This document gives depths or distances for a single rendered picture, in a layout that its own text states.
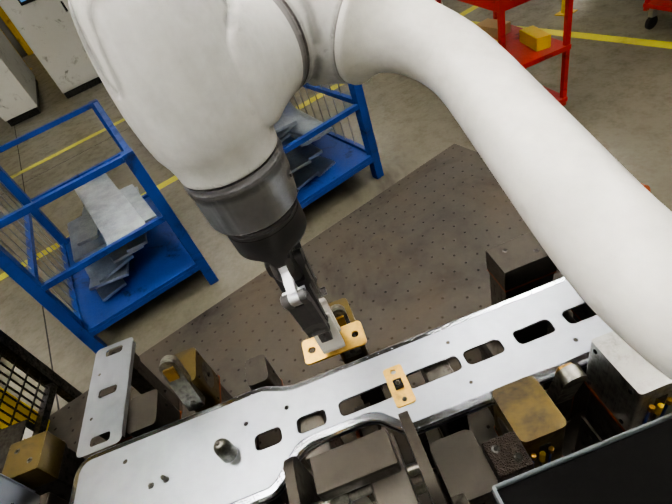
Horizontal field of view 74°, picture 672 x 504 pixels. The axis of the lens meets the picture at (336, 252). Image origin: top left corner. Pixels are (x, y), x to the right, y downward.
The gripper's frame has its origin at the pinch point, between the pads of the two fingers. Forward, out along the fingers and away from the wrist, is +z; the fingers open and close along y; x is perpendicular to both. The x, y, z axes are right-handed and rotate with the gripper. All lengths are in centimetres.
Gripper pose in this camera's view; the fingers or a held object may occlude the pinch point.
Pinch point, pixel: (324, 325)
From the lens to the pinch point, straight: 56.6
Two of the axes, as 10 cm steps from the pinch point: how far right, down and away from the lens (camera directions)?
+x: -9.3, 3.6, 0.5
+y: -2.2, -6.5, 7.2
